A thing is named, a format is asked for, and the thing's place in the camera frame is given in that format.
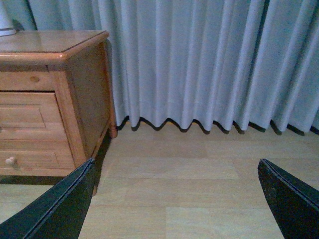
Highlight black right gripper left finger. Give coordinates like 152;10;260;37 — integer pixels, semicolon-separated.
0;158;95;239

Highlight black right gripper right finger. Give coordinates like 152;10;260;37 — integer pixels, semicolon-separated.
258;159;319;239

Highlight wooden drawer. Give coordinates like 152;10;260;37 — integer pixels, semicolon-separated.
0;92;67;141
0;140;74;170

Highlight wooden nightstand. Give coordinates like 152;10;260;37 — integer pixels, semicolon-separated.
0;30;118;197

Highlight grey pleated curtain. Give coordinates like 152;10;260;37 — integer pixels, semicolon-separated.
4;0;319;132

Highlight white ribbed table lamp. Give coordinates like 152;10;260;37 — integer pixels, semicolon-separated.
0;0;16;37

